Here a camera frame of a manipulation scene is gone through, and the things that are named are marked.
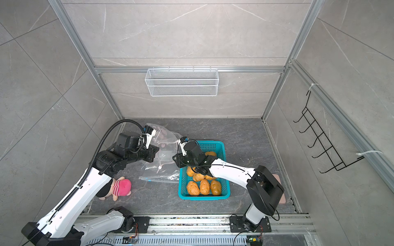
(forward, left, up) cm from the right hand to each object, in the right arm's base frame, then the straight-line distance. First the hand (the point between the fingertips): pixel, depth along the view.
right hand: (176, 157), depth 81 cm
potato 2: (-8, -11, -8) cm, 16 cm away
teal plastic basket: (+11, -25, -8) cm, 28 cm away
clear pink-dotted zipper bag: (-8, +5, +4) cm, 10 cm away
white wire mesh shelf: (+48, -2, +15) cm, 51 cm away
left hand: (-1, +6, +12) cm, 14 cm away
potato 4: (-13, -21, -10) cm, 27 cm away
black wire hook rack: (-8, -69, +15) cm, 71 cm away
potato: (-4, -7, -10) cm, 12 cm away
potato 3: (-13, -15, -10) cm, 22 cm away
